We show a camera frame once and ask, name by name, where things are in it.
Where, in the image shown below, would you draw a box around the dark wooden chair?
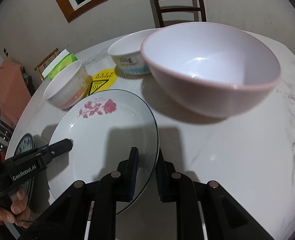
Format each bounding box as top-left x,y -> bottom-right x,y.
0,120 -> 14,153
148,0 -> 208,29

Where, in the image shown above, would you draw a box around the dark wooden chair at left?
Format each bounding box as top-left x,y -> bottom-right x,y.
0,120 -> 14,153

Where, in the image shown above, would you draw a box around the yellow round warning sticker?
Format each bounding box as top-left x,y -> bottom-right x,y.
88,68 -> 118,96

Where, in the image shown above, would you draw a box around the large pink bowl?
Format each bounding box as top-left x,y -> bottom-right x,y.
141,22 -> 281,119

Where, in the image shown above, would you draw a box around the green tissue box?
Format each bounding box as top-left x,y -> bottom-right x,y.
42,49 -> 78,80

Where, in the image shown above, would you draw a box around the pink cloth on chair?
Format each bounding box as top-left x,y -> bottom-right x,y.
0,60 -> 31,128

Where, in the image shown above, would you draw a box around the bamboo chair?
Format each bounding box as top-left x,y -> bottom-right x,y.
34,48 -> 59,81

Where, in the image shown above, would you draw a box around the white ribbed bowl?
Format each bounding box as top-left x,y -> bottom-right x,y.
43,60 -> 92,110

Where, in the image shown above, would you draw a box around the person's left hand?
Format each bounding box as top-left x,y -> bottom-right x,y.
0,188 -> 32,229

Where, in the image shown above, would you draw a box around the large blue floral plate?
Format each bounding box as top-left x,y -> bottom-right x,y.
12,133 -> 37,205

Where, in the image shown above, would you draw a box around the white bowl with Dog text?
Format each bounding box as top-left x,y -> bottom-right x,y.
107,29 -> 157,75

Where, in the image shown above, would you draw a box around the white plate pink roses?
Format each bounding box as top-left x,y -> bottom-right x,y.
47,89 -> 160,217

